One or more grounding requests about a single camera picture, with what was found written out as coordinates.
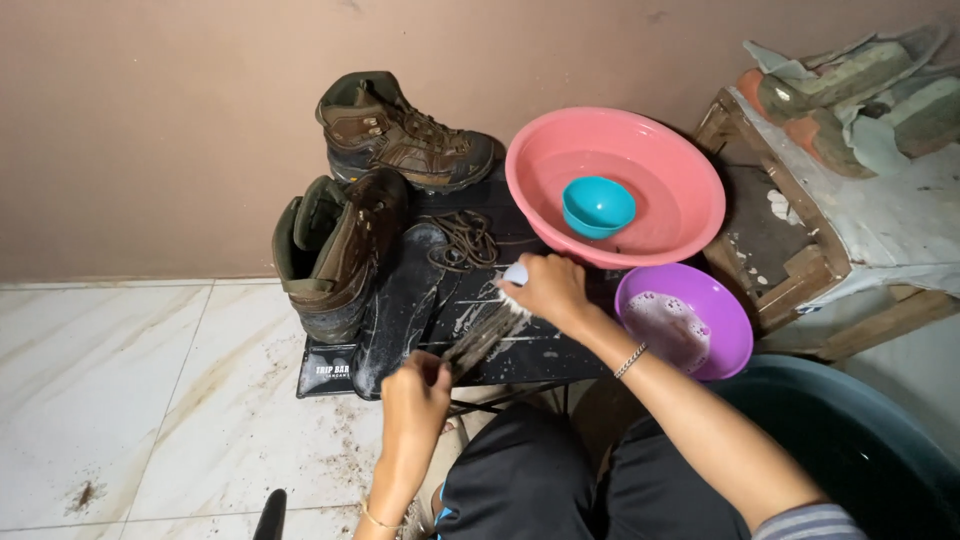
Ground person's right hand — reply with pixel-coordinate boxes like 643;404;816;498
496;252;594;332

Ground person's left hand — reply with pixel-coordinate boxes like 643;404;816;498
380;350;453;455

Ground white scrub brush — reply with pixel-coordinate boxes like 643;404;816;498
495;261;534;320

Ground soapy brown shoelace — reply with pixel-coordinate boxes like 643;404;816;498
441;300;531;381

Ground black folding table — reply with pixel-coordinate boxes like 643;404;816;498
296;161;625;418

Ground black shoe insole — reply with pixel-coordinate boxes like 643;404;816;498
350;223;452;402

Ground bundle of brown shoelace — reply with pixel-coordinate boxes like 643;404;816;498
425;210;502;273

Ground small teal plastic bowl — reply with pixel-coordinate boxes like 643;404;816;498
561;176;637;241

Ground brown hiking boot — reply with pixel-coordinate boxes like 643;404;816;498
315;71;497;195
271;167;410;345

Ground black shorts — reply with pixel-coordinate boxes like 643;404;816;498
433;403;753;540

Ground pink plastic basin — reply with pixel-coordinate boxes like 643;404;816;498
504;106;727;270

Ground purple plastic bowl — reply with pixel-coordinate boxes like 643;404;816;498
614;262;755;382

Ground worn wooden bench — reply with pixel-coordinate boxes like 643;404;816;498
693;86;960;362

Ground grey striped sleeve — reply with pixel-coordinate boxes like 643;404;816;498
751;502;868;540

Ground large dark green tub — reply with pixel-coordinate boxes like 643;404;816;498
705;354;960;540

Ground heap of old shoes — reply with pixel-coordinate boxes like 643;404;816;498
735;24;960;180

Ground silver chain bracelet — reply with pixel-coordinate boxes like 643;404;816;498
613;342;648;380

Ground thin gold bracelet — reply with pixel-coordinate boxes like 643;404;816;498
360;500;405;531

